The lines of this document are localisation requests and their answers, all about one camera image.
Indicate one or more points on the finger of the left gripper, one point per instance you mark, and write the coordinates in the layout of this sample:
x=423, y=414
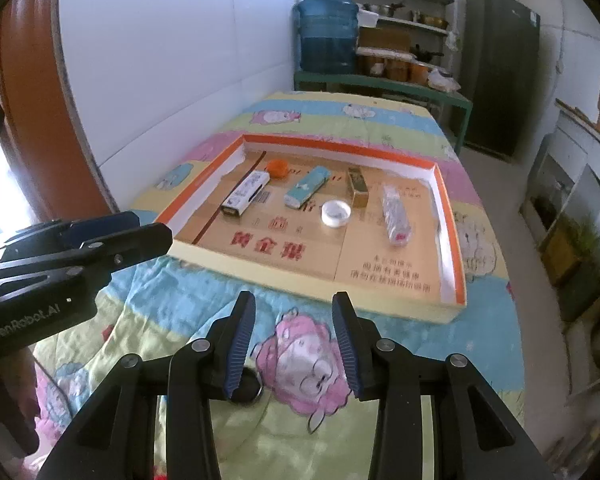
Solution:
x=80, y=232
x=115, y=252

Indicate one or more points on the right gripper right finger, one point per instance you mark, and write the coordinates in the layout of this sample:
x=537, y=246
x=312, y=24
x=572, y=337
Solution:
x=357, y=339

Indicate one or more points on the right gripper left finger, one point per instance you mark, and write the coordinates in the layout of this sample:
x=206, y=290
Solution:
x=230, y=338

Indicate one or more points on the white lighter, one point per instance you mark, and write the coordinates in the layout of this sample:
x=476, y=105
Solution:
x=245, y=192

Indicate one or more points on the teal lighter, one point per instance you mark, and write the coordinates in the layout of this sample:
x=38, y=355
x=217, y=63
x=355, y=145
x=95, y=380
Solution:
x=304, y=189

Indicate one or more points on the operator left hand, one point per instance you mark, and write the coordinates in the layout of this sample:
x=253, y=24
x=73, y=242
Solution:
x=18, y=405

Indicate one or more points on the black bottle cap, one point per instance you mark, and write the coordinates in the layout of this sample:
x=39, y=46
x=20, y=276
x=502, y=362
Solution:
x=249, y=388

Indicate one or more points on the colourful cartoon quilt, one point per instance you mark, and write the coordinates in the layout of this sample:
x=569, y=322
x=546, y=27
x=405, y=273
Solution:
x=306, y=424

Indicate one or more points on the orange rimmed cardboard tray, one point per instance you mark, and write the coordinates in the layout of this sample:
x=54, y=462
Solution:
x=290, y=249

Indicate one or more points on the gold lighter box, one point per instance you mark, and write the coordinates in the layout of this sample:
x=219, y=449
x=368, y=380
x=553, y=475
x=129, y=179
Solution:
x=358, y=188

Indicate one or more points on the orange cap in tray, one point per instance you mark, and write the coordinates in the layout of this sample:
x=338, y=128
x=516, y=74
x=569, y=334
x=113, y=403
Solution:
x=277, y=169

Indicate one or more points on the white kitchen counter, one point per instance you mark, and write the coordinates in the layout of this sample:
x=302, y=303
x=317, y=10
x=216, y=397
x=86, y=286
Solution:
x=562, y=210

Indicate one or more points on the green bench table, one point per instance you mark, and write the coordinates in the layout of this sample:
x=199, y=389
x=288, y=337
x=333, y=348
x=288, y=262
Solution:
x=453, y=99

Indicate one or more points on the blue water jug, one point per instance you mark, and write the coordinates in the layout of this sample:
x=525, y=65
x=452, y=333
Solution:
x=328, y=36

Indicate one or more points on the dark green refrigerator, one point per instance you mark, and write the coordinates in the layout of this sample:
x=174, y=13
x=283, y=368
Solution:
x=499, y=61

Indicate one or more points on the orange wooden door frame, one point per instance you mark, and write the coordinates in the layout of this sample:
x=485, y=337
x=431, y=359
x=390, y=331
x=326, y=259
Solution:
x=42, y=135

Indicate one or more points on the white wall shelf unit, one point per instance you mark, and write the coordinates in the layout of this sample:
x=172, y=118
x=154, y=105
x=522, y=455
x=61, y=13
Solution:
x=402, y=40

